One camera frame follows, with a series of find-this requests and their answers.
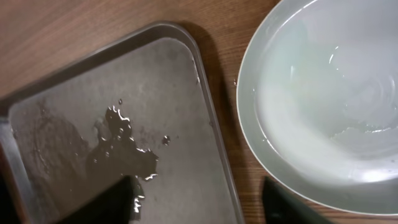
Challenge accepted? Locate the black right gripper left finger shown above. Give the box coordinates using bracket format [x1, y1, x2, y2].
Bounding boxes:
[57, 176, 134, 224]

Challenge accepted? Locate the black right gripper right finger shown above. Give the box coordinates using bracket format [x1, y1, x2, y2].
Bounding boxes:
[262, 177, 333, 224]

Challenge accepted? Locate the large dark serving tray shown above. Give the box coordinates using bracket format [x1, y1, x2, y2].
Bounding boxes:
[1, 22, 244, 223]

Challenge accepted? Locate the white plate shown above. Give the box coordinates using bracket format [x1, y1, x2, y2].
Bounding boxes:
[236, 0, 397, 216]

